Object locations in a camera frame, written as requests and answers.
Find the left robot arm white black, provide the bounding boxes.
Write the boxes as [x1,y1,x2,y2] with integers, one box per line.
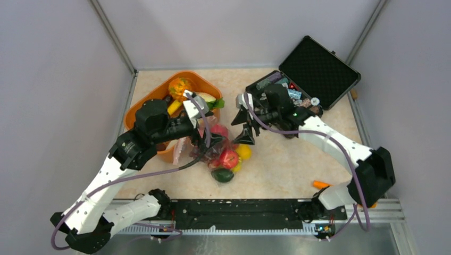
[51,94,215,254]

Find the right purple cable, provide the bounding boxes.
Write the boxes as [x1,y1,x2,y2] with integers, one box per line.
[243,92,371,241]

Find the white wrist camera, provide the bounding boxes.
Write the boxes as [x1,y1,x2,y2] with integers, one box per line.
[183,90,210,128]
[235,92,254,110]

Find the red toy tomato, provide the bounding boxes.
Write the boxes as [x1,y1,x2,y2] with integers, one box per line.
[219,149,240,169]

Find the dark toy grape bunch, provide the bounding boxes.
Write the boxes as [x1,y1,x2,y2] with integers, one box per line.
[189,146,223,163]

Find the black poker chip case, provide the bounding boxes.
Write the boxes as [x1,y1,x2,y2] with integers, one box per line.
[245,36,361,111]

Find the small yellow toy fruit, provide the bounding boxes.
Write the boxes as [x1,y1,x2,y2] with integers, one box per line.
[167,100,183,116]

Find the toy peach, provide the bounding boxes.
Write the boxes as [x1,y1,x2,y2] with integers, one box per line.
[210,124,229,139]

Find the clear zip top bag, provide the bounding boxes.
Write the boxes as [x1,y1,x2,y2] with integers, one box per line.
[169,116,253,184]

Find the yellow toy lemon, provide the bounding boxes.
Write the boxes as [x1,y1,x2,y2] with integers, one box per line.
[235,144,252,160]

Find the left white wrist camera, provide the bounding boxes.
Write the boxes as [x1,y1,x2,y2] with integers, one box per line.
[183,90,210,128]

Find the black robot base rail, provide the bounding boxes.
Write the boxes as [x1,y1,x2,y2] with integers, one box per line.
[148,199,348,231]

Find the toy pineapple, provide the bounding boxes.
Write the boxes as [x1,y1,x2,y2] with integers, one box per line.
[168,77,193,102]

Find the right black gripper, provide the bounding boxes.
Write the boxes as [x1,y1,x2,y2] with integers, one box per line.
[231,107,281,146]

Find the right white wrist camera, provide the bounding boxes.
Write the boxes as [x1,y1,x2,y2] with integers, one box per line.
[235,92,254,110]

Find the orange plastic basket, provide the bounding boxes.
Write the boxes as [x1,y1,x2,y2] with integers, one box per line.
[123,71,223,163]

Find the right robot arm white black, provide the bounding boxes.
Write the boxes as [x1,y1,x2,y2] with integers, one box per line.
[232,84,396,219]

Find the orange handled tool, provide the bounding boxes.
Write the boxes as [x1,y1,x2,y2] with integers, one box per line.
[312,181,377,209]

